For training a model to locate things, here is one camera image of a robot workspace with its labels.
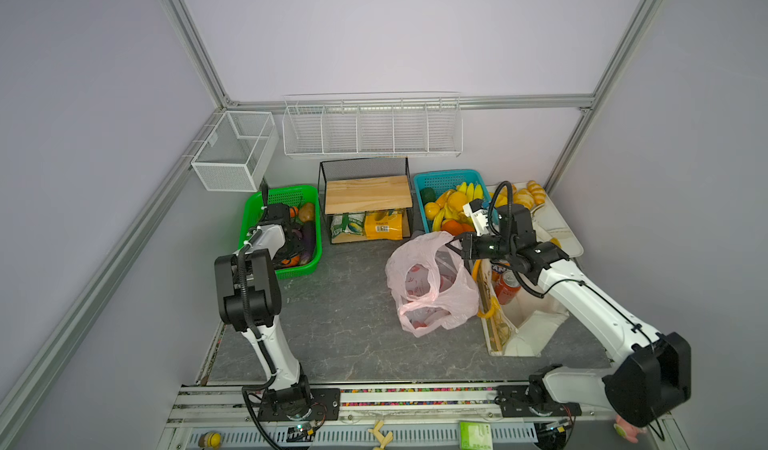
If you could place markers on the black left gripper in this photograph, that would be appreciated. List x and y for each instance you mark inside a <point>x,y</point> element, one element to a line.
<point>298,246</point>

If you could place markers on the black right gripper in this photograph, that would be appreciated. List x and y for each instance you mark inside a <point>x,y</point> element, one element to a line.
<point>468,251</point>

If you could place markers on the orange Fanta can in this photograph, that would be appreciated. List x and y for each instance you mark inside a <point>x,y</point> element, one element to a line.
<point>498,268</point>

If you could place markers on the orange pumpkin toy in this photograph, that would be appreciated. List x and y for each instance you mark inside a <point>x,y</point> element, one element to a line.
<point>291,262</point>

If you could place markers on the pink plastic grocery bag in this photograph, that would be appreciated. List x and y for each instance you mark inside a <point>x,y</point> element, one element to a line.
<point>430,285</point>

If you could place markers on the cream canvas tote bag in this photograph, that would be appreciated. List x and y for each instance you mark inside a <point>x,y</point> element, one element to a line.
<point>521,328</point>

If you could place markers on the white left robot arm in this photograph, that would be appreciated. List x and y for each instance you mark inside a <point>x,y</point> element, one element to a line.
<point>249,299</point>

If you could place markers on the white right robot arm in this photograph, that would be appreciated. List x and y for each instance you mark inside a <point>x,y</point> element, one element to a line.
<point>650,372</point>

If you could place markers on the green plastic vegetable basket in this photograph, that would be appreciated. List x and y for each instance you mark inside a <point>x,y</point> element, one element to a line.
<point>295,197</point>

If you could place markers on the brown potato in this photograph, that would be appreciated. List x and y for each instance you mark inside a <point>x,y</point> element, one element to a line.
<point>307,212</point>

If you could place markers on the white plastic tray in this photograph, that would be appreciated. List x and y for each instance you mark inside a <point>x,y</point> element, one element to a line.
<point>548,224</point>

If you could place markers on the yellow croissant left back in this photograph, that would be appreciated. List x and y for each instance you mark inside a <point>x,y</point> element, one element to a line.
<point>501,198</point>

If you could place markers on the striped croissant middle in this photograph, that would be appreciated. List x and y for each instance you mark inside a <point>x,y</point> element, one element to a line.
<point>525,198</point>

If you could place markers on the striped croissant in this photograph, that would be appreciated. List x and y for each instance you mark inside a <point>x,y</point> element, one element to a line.
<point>525,198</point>
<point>537,191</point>

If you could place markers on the dark purple eggplant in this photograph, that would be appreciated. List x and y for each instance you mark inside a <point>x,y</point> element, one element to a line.
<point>308,242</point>

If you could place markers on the striped croissant far right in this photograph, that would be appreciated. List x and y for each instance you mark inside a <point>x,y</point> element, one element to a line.
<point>537,191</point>

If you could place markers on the orange fruit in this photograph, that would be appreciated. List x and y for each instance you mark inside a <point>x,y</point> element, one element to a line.
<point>456,228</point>

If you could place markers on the small white mesh basket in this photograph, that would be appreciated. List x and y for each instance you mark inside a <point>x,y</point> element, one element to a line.
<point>236,153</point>

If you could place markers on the green snack packet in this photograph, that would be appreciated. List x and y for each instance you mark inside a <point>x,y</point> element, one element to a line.
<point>348,224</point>

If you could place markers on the teal plastic fruit basket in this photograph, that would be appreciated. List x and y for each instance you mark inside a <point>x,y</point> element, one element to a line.
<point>443,180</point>

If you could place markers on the green avocado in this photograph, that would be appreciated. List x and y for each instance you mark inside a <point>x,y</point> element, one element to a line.
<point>427,195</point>

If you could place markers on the yellow snack packet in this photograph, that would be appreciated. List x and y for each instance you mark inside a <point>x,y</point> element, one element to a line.
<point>384,225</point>

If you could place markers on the black wire wooden shelf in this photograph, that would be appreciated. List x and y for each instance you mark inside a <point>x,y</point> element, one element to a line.
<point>365,185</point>

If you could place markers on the long white wire basket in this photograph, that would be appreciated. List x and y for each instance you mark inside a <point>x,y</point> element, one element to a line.
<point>420,124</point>

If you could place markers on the green card on rail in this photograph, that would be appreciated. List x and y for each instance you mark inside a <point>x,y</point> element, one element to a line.
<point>475,436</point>

